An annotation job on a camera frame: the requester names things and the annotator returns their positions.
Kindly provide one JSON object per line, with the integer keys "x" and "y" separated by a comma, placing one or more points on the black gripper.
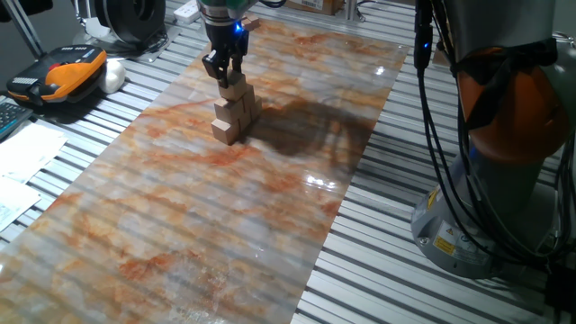
{"x": 225, "y": 36}

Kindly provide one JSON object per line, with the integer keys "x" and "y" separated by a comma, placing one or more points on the light wooden cube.
{"x": 245, "y": 120}
{"x": 224, "y": 131}
{"x": 234, "y": 86}
{"x": 255, "y": 21}
{"x": 228, "y": 110}
{"x": 247, "y": 24}
{"x": 257, "y": 108}
{"x": 250, "y": 96}

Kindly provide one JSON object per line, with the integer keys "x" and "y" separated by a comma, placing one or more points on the forearm in black sleeve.
{"x": 22, "y": 6}

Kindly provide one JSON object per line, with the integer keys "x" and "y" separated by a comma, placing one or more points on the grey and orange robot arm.
{"x": 495, "y": 27}

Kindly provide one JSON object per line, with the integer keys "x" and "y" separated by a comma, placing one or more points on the white power strip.
{"x": 186, "y": 11}

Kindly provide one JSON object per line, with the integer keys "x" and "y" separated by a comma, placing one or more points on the brown cardboard box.
{"x": 315, "y": 5}

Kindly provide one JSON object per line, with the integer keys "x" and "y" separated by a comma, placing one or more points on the white computer mouse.
{"x": 112, "y": 76}

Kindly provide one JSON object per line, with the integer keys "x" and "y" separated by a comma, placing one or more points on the aluminium extrusion profile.
{"x": 24, "y": 27}
{"x": 353, "y": 9}

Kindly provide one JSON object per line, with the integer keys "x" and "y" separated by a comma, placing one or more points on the orange and black teach pendant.
{"x": 63, "y": 74}

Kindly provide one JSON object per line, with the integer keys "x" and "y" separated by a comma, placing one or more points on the orange marble pattern mat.
{"x": 202, "y": 234}

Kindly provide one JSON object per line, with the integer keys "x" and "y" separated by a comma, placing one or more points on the white paper sheet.
{"x": 29, "y": 150}
{"x": 13, "y": 200}

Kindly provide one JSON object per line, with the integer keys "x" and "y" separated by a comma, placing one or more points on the black computer keyboard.
{"x": 11, "y": 119}

